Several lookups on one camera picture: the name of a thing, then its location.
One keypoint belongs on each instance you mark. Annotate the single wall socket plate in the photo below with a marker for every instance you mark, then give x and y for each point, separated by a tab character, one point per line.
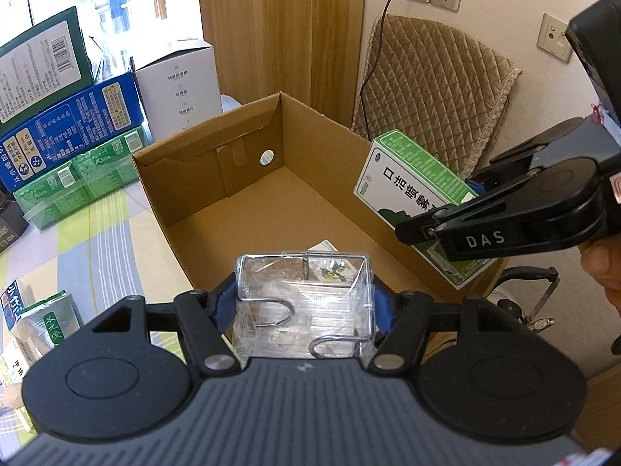
552	38

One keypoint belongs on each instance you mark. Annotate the silver foil bag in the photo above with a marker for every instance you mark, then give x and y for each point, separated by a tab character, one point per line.
46	324

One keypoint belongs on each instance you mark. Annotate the brown wooden cabinet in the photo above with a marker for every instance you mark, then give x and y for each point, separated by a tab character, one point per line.
309	49

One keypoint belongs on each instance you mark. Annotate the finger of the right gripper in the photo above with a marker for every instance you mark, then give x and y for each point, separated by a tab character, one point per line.
517	161
509	213

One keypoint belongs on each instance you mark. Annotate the white dragon print box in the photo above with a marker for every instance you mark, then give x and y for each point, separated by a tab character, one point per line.
332	270

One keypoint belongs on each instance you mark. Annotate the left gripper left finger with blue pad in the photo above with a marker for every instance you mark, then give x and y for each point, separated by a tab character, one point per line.
203	317

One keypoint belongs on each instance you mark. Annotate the light green carton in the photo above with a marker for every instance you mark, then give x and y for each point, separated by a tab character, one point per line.
82	180

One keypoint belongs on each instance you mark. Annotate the white green medicine box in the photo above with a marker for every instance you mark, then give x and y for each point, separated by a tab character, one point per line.
14	363

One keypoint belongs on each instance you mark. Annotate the blue carton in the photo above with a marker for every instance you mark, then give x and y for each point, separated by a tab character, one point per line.
79	123

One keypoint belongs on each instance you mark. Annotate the person's right hand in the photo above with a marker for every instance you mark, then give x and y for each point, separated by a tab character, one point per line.
602	261

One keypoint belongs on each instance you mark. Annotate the green spray box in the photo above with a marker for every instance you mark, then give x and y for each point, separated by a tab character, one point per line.
401	180

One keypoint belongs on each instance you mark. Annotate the black noodle bowl pack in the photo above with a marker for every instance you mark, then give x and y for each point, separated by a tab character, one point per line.
12	222

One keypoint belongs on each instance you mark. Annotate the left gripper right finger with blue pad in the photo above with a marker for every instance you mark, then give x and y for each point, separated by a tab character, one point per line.
403	319

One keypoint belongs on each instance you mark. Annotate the clear plastic floss box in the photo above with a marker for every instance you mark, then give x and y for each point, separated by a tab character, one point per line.
12	304

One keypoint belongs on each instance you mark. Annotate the brown cardboard box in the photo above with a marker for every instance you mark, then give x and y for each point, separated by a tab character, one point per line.
274	176

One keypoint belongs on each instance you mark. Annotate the white carton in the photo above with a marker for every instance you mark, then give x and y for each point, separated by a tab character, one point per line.
178	85

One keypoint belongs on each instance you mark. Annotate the dark green carton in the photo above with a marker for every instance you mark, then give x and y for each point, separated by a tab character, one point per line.
41	67

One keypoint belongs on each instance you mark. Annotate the clear bag with metal hooks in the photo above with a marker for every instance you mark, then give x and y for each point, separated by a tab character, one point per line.
283	311

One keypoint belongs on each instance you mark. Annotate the quilted tan chair cover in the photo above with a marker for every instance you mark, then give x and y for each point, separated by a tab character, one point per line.
446	90

